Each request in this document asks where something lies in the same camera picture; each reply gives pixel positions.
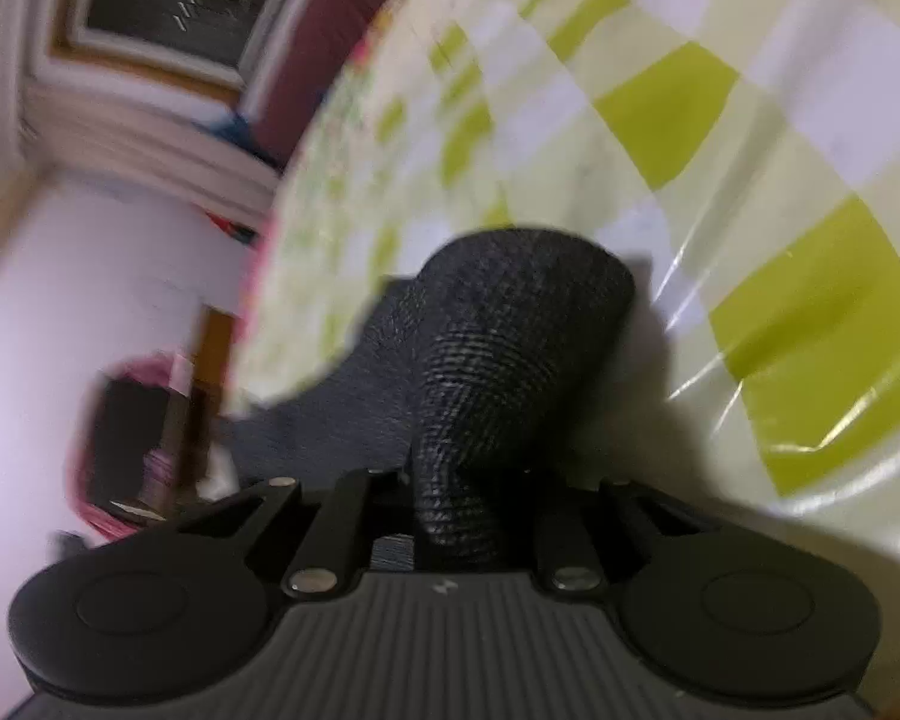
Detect dark grey pants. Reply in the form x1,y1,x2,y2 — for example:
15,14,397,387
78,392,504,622
223,223,637,569

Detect green checkered printed blanket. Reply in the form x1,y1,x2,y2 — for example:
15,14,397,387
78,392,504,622
229,0,900,720

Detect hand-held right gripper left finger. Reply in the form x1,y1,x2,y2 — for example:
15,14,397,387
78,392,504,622
175,468,415,602

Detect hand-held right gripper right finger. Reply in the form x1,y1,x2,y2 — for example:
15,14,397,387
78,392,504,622
495,468,707,605

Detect blue cloth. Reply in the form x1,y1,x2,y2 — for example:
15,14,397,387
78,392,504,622
195,112,283,169

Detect pink basket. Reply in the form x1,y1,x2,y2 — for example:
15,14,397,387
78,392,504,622
66,357,226,545

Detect maroon bed frame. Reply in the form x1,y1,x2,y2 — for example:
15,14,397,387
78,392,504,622
252,0,422,163

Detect pale curtain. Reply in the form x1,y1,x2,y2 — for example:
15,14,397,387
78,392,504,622
19,79,283,220

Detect window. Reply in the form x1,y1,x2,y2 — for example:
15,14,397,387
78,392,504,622
48,0,317,94

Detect wooden post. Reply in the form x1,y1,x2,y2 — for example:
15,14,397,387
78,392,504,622
189,306,239,475

